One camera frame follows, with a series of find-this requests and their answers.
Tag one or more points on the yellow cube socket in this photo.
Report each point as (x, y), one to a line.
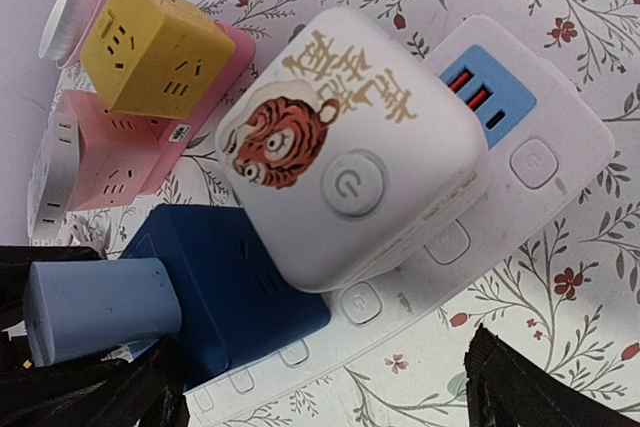
(154, 58)

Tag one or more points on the white ceramic bowl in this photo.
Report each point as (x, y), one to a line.
(64, 28)

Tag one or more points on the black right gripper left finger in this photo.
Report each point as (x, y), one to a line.
(135, 384)

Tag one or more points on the light blue charger plug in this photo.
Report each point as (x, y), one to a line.
(74, 309)

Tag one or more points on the white multicolour power strip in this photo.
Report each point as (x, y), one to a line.
(545, 145)

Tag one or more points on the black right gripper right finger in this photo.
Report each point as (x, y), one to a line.
(504, 388)

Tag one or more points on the white tiger cube socket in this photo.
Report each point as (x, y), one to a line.
(348, 154)

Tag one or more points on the pink cube socket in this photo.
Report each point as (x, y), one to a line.
(90, 159)

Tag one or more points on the dark blue cube socket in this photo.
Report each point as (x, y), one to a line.
(236, 307)

